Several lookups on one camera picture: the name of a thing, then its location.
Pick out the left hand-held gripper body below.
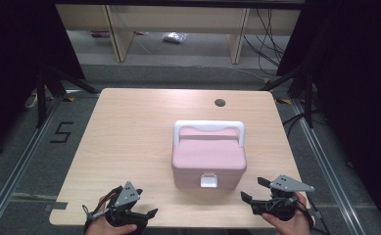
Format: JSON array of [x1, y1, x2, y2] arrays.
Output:
[[105, 181, 147, 233]]

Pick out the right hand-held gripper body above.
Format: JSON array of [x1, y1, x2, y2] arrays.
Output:
[[260, 174, 315, 220]]

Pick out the pink box with white handle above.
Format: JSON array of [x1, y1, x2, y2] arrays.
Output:
[[170, 119, 248, 191]]

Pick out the person's left hand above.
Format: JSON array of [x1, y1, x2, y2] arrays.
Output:
[[85, 194, 137, 235]]

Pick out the person's right hand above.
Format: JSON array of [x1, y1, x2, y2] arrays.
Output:
[[261, 192, 310, 235]]

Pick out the grey tape patch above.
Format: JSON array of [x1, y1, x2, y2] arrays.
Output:
[[43, 201, 69, 212]]

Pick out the black metal stand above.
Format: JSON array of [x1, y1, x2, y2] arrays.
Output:
[[35, 67, 101, 129], [260, 65, 315, 129]]

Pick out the black curtain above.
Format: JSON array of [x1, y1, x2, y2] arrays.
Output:
[[0, 0, 85, 165], [276, 0, 381, 234]]

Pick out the clear plastic bag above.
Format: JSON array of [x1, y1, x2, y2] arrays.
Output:
[[162, 31, 188, 45]]

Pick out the left hand-held gripper cable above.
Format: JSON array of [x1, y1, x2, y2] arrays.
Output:
[[81, 185, 123, 231]]

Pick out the hand-held gripper cable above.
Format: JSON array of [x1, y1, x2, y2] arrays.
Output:
[[265, 195, 323, 235], [81, 185, 123, 231]]

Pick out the right hand-held gripper cable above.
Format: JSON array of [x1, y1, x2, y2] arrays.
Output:
[[265, 195, 323, 235]]

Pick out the aluminium floor rail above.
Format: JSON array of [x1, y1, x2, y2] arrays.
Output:
[[0, 96, 65, 235], [291, 99, 364, 235]]

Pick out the black floor cables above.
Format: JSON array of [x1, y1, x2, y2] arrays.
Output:
[[281, 109, 320, 139]]

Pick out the thin white floor cable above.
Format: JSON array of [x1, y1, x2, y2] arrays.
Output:
[[194, 64, 268, 82]]

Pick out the white cable coil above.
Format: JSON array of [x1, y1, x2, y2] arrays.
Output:
[[24, 92, 39, 110]]

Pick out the black cable tangle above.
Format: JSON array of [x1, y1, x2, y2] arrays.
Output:
[[242, 8, 286, 76]]

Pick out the light wooden desk frame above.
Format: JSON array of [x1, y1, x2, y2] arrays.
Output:
[[54, 3, 302, 65]]

